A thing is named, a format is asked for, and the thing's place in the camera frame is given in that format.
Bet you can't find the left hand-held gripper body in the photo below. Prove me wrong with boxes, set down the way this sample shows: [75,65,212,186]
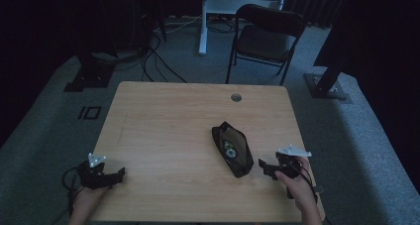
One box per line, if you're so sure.
[76,153,112,190]

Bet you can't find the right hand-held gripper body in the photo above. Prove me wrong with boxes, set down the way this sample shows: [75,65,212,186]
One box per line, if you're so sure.
[274,144,313,180]

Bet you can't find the black pencil case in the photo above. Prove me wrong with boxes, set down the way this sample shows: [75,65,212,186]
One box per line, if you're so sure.
[211,120,255,179]

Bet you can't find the person's left hand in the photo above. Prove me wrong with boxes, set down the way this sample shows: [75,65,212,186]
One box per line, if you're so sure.
[72,184,111,213]

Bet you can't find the person's right hand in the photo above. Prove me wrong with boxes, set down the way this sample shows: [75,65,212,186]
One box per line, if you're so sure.
[273,155,316,213]

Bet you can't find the black stand with metal base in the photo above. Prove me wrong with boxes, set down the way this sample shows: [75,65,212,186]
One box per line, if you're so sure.
[303,36,354,105]

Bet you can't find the black stand base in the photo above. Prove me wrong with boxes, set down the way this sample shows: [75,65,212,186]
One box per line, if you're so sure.
[62,50,117,93]

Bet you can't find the black folding chair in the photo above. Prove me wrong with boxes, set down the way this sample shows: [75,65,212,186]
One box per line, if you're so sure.
[225,3,308,87]

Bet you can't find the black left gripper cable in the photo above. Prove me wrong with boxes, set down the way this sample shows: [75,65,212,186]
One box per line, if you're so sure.
[60,165,84,217]

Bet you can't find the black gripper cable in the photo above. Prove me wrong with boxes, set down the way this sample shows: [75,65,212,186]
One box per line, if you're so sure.
[286,162,319,204]
[60,165,84,217]

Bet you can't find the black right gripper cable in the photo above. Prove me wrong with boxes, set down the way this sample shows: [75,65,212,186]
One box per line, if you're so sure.
[286,162,319,204]

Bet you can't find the black floor cables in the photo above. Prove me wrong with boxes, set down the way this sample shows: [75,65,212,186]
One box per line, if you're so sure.
[88,15,189,84]

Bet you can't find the white desk frame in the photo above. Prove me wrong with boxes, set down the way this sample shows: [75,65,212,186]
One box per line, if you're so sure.
[198,0,289,56]

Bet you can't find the white floor cable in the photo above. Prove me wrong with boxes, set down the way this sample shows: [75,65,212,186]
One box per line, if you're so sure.
[154,15,203,35]

